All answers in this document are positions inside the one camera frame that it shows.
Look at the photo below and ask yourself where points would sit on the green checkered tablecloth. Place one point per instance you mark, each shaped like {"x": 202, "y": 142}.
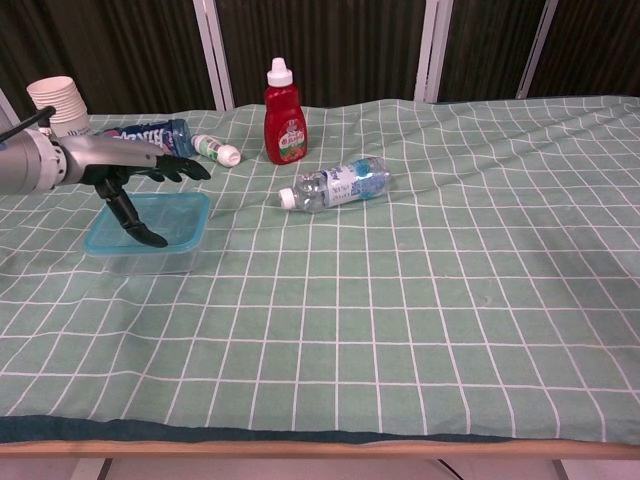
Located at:
{"x": 380, "y": 310}

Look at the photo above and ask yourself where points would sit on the blue sports drink bottle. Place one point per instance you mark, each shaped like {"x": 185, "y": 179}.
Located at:
{"x": 175, "y": 135}

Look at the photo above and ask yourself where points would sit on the teal plastic container lid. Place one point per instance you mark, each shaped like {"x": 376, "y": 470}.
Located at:
{"x": 175, "y": 215}

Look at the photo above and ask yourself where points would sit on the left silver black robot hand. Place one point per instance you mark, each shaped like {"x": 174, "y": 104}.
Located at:
{"x": 105, "y": 152}

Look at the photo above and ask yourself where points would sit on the clear plastic water bottle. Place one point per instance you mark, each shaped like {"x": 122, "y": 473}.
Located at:
{"x": 345, "y": 185}

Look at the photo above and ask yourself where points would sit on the stack of white paper cups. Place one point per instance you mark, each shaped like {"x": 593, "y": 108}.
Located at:
{"x": 55, "y": 100}

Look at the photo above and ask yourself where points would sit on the white screen frame post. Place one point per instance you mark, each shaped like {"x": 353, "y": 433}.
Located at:
{"x": 212, "y": 55}
{"x": 432, "y": 50}
{"x": 6, "y": 107}
{"x": 537, "y": 50}

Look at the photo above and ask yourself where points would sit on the clear plastic food container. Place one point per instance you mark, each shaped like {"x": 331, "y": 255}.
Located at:
{"x": 150, "y": 265}

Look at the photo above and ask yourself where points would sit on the small white green bottle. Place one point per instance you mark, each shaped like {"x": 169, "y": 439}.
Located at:
{"x": 212, "y": 149}

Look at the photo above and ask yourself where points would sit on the red ketchup squeeze bottle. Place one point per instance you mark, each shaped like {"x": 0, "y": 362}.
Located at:
{"x": 285, "y": 120}

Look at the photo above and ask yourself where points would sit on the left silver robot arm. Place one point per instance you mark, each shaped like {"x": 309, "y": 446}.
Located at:
{"x": 25, "y": 165}

